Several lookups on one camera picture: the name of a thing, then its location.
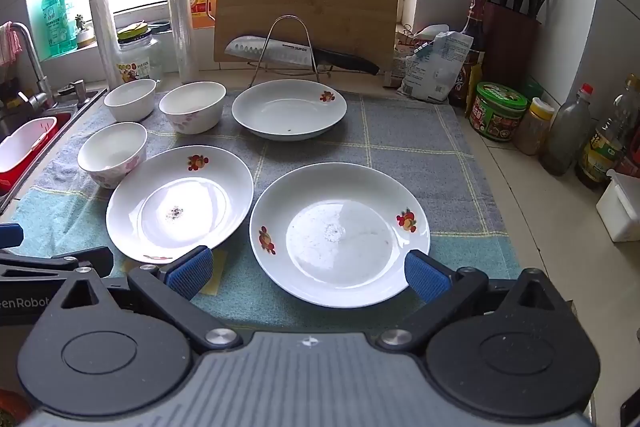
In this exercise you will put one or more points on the clear bottle with red cap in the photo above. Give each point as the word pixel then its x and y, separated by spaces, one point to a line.
pixel 565 137

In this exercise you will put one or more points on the white bowl with pink flowers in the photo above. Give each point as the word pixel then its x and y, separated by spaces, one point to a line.
pixel 200 117
pixel 100 167

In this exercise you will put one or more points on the small dark lidded container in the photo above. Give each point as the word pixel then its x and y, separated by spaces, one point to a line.
pixel 160 27

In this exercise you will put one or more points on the tall plastic wrap roll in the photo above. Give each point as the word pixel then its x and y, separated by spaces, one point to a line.
pixel 180 17

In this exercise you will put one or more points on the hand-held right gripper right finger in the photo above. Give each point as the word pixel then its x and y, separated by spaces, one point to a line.
pixel 427 277

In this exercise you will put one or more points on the steel sink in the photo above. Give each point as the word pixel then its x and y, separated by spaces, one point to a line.
pixel 65 107

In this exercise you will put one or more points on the red and white bag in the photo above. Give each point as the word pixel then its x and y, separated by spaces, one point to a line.
pixel 400 67

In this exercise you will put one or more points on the dark red knife block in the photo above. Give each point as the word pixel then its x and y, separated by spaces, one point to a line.
pixel 510 52

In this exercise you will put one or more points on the clear bottle yellow label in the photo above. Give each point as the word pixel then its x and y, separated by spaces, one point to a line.
pixel 600 152

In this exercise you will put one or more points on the white and blue printed bag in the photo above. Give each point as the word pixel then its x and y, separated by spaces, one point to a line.
pixel 435 72

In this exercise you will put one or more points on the spice jar with yellow cap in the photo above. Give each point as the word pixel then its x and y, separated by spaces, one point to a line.
pixel 532 129

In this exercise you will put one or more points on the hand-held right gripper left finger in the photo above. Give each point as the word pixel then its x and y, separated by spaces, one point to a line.
pixel 189 274

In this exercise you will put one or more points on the white plate with fruit print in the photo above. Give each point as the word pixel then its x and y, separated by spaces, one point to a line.
pixel 310 192
pixel 150 187
pixel 280 107

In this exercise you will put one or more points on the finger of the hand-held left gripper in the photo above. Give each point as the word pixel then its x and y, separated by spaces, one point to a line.
pixel 30 264
pixel 10 236

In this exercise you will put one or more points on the dark sauce bottle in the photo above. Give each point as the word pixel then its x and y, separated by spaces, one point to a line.
pixel 475 27

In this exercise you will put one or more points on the white plastic box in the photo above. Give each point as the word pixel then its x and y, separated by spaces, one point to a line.
pixel 617 212

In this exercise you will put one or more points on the plain white bowl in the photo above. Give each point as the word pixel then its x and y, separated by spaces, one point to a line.
pixel 127 107

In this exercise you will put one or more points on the green lidded sauce jar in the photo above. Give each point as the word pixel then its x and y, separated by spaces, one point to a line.
pixel 497 112

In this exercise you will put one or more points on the grey checked cloth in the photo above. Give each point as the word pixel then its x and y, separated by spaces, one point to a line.
pixel 400 157

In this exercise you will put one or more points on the short plastic wrap roll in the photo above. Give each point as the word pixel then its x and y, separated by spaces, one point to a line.
pixel 106 42

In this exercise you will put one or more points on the red plastic basin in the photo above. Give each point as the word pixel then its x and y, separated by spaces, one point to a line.
pixel 10 181

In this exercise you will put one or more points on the pink rag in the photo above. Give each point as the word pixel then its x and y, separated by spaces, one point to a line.
pixel 7 44

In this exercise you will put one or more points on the metal faucet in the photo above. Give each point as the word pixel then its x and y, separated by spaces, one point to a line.
pixel 32 57

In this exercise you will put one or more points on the metal sink knob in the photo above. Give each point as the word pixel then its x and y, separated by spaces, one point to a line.
pixel 78 89

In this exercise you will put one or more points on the glass jar with yellow-green lid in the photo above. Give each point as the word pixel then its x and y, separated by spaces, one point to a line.
pixel 137 62

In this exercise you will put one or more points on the small potted plant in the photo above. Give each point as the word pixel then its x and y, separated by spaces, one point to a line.
pixel 85 38

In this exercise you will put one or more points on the green dish soap bottle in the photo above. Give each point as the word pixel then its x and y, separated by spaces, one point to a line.
pixel 57 27

